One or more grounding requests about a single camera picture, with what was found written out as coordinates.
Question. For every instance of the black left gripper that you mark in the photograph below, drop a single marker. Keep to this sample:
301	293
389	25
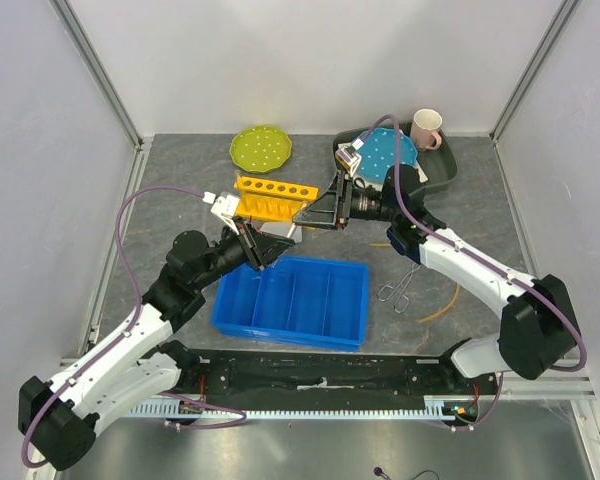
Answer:
272	247

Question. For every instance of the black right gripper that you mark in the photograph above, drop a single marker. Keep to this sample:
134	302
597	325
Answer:
322	211

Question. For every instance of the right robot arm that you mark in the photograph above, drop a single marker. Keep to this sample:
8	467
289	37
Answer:
538	326

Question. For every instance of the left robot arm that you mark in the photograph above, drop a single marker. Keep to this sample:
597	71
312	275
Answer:
61	418

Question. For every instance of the white wash bottle red cap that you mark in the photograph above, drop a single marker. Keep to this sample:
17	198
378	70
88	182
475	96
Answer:
283	229

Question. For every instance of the yellow test tube rack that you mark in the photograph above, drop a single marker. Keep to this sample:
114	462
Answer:
268	200

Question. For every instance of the white square board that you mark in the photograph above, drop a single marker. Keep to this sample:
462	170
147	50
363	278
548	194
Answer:
422	172

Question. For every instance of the blue polka dot plate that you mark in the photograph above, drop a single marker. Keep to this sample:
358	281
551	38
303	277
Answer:
380	155

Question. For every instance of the blue divided plastic bin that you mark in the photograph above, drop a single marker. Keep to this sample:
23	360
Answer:
298	300

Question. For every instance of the green polka dot plate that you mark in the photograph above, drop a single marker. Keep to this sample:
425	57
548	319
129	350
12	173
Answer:
260	149

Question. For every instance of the metal crucible tongs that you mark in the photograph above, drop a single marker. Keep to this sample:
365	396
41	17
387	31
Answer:
398	292

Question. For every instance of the pink mug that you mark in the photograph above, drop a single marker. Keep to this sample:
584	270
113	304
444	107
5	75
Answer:
425	129

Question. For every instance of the tan rubber tube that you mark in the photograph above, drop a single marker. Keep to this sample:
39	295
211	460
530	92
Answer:
440	312

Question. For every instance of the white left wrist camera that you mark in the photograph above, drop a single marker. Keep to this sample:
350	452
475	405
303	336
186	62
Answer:
223	205

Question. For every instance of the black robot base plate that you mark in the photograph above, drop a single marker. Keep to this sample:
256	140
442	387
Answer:
257	379

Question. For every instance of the white cable duct strip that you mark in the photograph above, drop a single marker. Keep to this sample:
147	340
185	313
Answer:
172	409

